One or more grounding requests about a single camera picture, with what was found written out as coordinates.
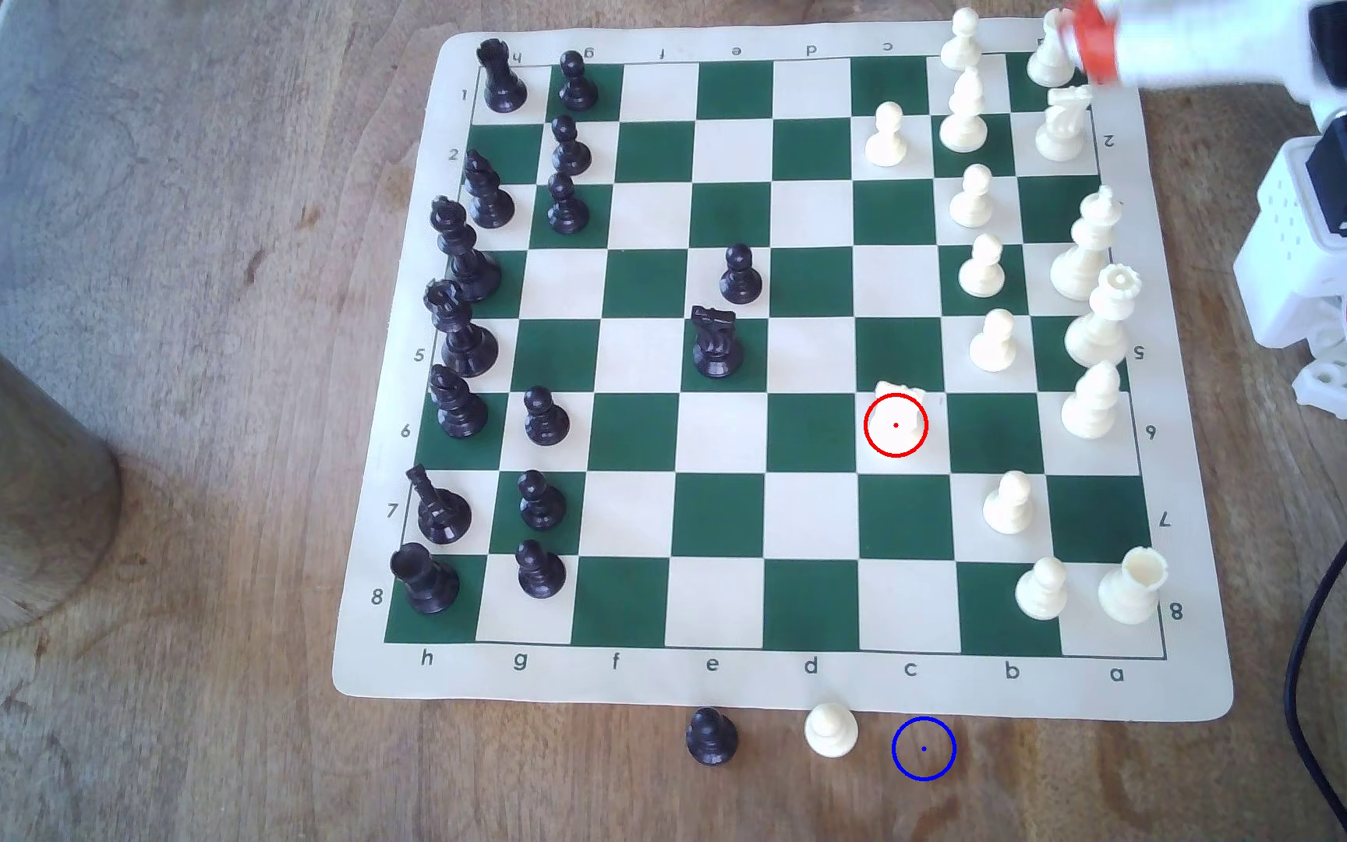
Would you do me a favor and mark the white knight chess piece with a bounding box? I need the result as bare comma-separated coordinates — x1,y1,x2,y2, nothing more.
1034,85,1096,163
864,380,932,460

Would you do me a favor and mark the white rook chess piece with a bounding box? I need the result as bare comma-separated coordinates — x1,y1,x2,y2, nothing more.
1098,546,1168,626
1027,9,1078,89

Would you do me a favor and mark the white pawn chess piece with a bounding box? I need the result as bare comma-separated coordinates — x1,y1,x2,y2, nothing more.
865,101,911,168
804,702,861,759
939,8,985,72
982,470,1036,537
949,164,996,229
1015,557,1070,621
957,234,1007,299
968,309,1020,374

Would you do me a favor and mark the white bishop chess piece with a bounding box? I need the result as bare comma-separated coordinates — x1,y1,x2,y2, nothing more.
939,65,991,154
1060,361,1124,441

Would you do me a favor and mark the white king chess piece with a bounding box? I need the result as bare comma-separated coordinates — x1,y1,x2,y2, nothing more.
1050,187,1124,303

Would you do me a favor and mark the white queen chess piece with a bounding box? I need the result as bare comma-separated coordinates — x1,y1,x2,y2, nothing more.
1064,264,1143,369

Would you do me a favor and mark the black pawn chess piece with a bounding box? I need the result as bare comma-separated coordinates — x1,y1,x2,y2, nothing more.
547,172,591,235
522,386,572,448
517,470,567,532
685,707,741,767
550,115,593,178
557,50,600,114
719,243,765,306
514,538,567,600

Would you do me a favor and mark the black knight chess piece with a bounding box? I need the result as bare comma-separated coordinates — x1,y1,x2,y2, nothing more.
407,463,474,547
690,305,745,379

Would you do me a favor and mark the green and white chess mat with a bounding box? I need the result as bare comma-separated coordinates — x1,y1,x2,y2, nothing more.
332,26,1234,723

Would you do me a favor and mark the black rook chess piece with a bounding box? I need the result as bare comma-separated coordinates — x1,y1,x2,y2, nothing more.
479,37,529,115
389,543,462,617

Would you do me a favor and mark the black bishop chess piece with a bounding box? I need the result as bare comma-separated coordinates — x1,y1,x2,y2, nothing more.
428,363,490,441

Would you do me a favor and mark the black bishop h3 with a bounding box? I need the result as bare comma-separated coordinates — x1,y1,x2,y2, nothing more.
461,150,516,231

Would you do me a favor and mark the black king h4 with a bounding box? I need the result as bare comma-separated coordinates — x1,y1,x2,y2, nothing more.
430,195,503,303

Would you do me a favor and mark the black queen h5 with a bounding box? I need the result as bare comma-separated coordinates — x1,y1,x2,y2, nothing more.
423,278,500,378

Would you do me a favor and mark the large wooden cylinder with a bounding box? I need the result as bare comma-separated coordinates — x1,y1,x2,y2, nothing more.
0,286,126,639

